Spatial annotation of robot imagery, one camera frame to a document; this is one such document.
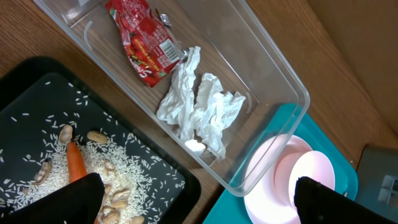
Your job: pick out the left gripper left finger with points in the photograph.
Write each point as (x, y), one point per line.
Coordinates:
(77, 202)

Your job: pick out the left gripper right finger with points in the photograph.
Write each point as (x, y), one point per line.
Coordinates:
(317, 204)

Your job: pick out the orange carrot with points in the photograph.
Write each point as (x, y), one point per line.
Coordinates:
(75, 162)

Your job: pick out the pink bowl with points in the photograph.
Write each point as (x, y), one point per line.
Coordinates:
(312, 164)

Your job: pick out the food scraps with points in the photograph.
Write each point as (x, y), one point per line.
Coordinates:
(34, 161)

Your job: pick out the white tissue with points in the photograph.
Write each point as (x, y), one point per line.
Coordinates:
(177, 105)
(214, 111)

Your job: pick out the red snack wrapper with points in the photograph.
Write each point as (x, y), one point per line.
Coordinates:
(148, 44)

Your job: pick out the black plastic tray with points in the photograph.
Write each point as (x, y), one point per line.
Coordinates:
(27, 73)

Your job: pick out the teal serving tray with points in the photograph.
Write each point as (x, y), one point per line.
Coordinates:
(231, 209)

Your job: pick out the clear plastic bin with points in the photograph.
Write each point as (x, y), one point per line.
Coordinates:
(235, 47)

